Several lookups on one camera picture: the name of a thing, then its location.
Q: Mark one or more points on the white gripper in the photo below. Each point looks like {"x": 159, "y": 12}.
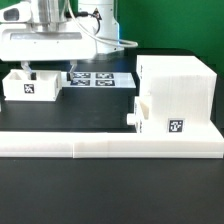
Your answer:
{"x": 40, "y": 31}

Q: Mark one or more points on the white drawer box front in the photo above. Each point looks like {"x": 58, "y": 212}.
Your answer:
{"x": 139, "y": 118}

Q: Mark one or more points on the white marker plate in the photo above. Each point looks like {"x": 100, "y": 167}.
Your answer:
{"x": 98, "y": 80}

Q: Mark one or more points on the white L-shaped base fence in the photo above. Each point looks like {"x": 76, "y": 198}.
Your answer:
{"x": 206, "y": 143}

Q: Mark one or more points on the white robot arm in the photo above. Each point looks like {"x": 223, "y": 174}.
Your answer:
{"x": 96, "y": 19}

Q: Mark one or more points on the white drawer box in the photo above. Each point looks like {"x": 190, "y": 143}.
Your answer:
{"x": 139, "y": 118}
{"x": 18, "y": 85}

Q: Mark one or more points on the white drawer cabinet housing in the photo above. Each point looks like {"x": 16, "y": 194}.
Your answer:
{"x": 176, "y": 93}

